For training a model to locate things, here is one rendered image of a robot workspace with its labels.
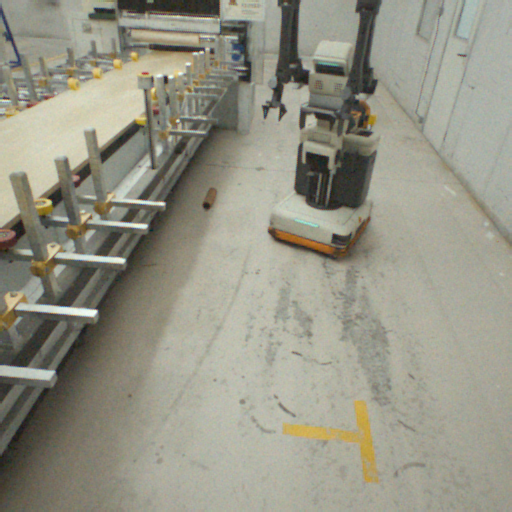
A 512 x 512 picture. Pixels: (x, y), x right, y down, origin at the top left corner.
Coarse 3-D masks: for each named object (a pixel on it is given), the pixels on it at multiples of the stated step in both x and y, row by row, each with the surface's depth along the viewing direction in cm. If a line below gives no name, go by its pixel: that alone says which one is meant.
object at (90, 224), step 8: (40, 216) 167; (48, 216) 166; (56, 216) 167; (48, 224) 166; (56, 224) 166; (64, 224) 166; (88, 224) 165; (96, 224) 164; (104, 224) 164; (112, 224) 164; (120, 224) 165; (128, 224) 165; (136, 224) 165; (120, 232) 165; (128, 232) 165; (136, 232) 165; (144, 232) 164
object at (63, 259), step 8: (16, 248) 147; (0, 256) 145; (8, 256) 145; (16, 256) 145; (24, 256) 145; (32, 256) 144; (56, 256) 144; (64, 256) 144; (72, 256) 144; (80, 256) 145; (88, 256) 145; (96, 256) 145; (64, 264) 145; (72, 264) 145; (80, 264) 144; (88, 264) 144; (96, 264) 144; (104, 264) 143; (112, 264) 143; (120, 264) 143
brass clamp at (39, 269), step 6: (48, 246) 147; (60, 246) 148; (54, 252) 144; (60, 252) 147; (48, 258) 141; (36, 264) 138; (42, 264) 139; (48, 264) 141; (54, 264) 144; (30, 270) 139; (36, 270) 139; (42, 270) 138; (48, 270) 140; (36, 276) 140; (42, 276) 140
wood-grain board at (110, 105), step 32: (128, 64) 419; (160, 64) 428; (64, 96) 302; (96, 96) 307; (128, 96) 312; (0, 128) 236; (32, 128) 239; (64, 128) 242; (96, 128) 245; (128, 128) 256; (0, 160) 198; (32, 160) 200; (0, 192) 170; (32, 192) 171; (0, 224) 149
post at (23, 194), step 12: (12, 180) 124; (24, 180) 125; (24, 192) 126; (24, 204) 128; (24, 216) 130; (36, 216) 133; (36, 228) 133; (36, 240) 135; (36, 252) 138; (48, 252) 141; (48, 276) 143; (48, 288) 146
